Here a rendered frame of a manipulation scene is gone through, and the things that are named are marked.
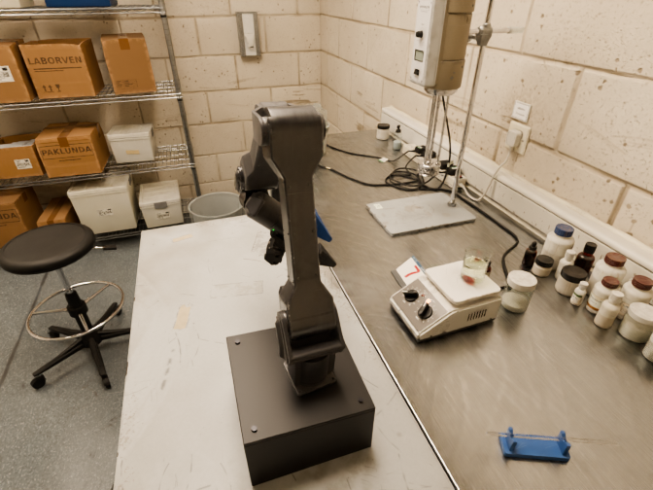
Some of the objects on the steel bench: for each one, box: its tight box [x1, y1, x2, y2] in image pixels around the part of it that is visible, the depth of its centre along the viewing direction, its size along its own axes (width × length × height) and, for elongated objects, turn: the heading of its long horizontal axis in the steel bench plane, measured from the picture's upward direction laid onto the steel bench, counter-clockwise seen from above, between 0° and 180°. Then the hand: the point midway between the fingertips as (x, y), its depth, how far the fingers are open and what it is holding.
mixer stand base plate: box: [366, 193, 476, 236], centre depth 128 cm, size 30×20×1 cm, turn 108°
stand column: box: [447, 0, 495, 207], centre depth 112 cm, size 3×3×70 cm
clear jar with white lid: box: [500, 270, 537, 313], centre depth 90 cm, size 6×6×8 cm
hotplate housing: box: [390, 275, 502, 342], centre depth 88 cm, size 22×13×8 cm, turn 110°
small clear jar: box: [617, 302, 653, 344], centre depth 82 cm, size 6×6×7 cm
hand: (321, 245), depth 84 cm, fingers open, 8 cm apart
